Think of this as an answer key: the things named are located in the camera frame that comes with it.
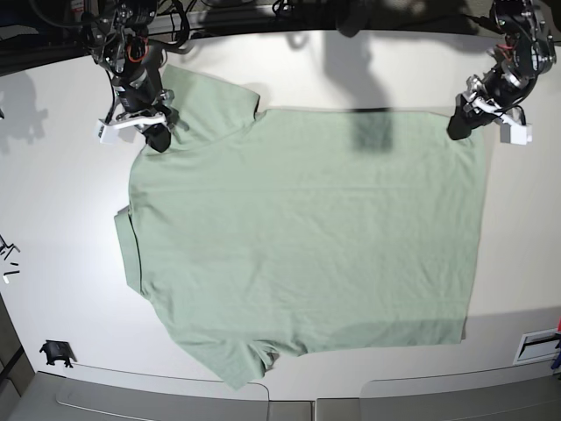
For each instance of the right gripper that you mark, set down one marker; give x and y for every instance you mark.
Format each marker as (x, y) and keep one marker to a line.
(158, 137)

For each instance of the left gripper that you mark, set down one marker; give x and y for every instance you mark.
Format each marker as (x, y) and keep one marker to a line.
(466, 117)

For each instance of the light green T-shirt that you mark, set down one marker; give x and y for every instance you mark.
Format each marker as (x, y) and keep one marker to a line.
(260, 234)

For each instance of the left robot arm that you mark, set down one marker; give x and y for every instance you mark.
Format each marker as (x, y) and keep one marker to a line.
(527, 51)

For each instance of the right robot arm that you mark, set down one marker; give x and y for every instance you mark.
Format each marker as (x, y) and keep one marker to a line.
(119, 43)

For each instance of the black hex keys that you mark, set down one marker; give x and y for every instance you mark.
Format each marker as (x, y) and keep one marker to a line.
(7, 249)

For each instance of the grey chair right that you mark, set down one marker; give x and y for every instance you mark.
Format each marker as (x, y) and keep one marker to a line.
(526, 392)

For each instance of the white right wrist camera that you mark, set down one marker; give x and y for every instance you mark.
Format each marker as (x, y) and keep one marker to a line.
(108, 133)

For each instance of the dark camera mount post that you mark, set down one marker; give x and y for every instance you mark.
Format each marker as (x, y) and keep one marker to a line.
(352, 16)

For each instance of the black clamp bracket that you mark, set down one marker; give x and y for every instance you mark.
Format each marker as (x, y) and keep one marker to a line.
(58, 351)

